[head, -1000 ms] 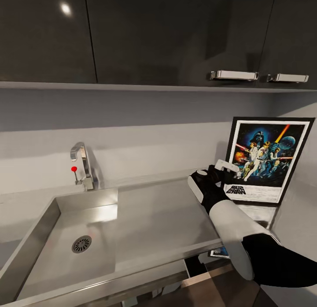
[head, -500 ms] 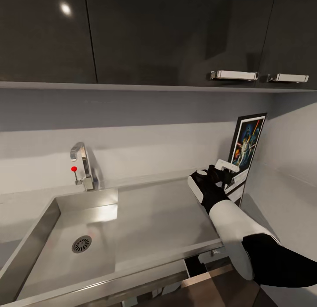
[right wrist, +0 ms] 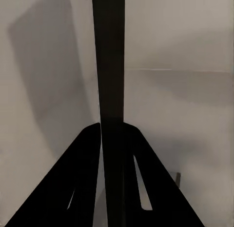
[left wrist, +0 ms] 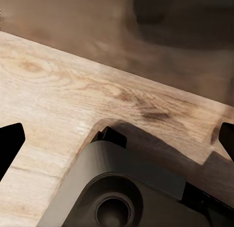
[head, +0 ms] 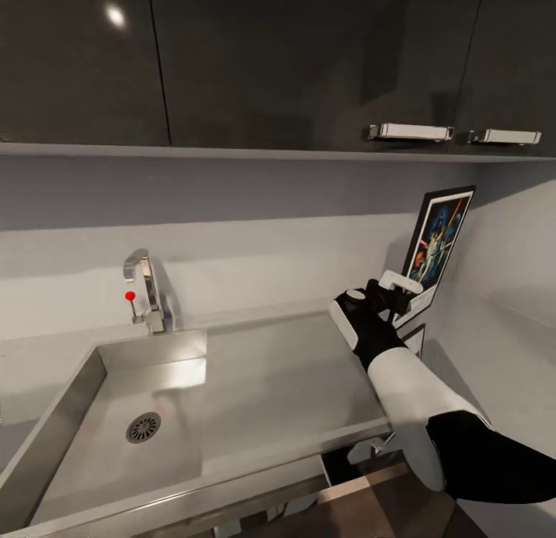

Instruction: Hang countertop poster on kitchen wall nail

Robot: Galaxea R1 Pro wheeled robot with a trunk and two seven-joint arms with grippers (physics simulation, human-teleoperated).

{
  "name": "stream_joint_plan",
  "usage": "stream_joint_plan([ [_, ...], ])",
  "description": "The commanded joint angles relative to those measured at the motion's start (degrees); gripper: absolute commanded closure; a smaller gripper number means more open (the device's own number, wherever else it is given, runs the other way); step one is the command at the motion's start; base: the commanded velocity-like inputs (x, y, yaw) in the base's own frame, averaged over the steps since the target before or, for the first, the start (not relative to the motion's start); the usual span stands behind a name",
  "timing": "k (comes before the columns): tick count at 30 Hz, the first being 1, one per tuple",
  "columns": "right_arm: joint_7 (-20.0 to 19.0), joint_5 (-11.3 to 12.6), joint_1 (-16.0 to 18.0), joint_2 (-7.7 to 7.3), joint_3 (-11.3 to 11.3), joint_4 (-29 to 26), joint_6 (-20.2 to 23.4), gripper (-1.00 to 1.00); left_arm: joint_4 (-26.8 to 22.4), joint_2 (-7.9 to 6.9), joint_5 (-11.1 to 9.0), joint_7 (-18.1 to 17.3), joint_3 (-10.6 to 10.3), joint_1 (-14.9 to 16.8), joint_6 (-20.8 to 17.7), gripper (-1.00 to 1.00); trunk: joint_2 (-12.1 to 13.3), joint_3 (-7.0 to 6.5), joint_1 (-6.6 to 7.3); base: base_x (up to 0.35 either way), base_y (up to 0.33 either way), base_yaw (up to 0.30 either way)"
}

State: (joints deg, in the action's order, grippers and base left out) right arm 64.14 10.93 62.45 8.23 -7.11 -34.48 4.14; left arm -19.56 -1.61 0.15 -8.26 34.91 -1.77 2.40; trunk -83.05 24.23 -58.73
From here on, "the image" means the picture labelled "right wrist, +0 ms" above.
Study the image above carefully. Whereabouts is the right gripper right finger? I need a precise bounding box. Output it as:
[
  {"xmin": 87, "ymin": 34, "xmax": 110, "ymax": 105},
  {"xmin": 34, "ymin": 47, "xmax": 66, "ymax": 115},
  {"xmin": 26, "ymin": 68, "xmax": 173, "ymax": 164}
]
[{"xmin": 122, "ymin": 123, "xmax": 205, "ymax": 227}]

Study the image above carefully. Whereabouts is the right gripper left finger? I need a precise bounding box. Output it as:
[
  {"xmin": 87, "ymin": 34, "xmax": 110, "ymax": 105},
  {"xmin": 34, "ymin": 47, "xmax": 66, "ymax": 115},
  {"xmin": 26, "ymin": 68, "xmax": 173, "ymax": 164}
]
[{"xmin": 5, "ymin": 123, "xmax": 101, "ymax": 227}]

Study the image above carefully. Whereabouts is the poster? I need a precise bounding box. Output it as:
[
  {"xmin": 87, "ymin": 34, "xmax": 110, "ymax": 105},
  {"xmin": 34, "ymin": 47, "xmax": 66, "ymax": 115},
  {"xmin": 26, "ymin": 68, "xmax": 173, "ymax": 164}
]
[{"xmin": 92, "ymin": 0, "xmax": 125, "ymax": 227}]

